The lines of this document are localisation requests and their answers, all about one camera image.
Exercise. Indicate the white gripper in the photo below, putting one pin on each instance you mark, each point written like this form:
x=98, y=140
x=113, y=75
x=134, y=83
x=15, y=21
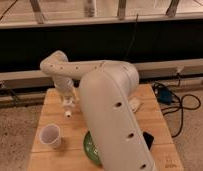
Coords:
x=65, y=87

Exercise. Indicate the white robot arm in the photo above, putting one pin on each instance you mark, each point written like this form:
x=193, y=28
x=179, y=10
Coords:
x=104, y=90

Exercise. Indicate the green ceramic bowl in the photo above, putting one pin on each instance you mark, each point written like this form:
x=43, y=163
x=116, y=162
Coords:
x=90, y=149

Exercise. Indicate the wooden table board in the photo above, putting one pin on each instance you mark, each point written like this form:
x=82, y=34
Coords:
x=70, y=155

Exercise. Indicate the white small box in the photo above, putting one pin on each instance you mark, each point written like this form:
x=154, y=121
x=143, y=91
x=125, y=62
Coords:
x=135, y=104

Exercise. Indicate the black smartphone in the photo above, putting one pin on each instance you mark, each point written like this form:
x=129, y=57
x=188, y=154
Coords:
x=149, y=139

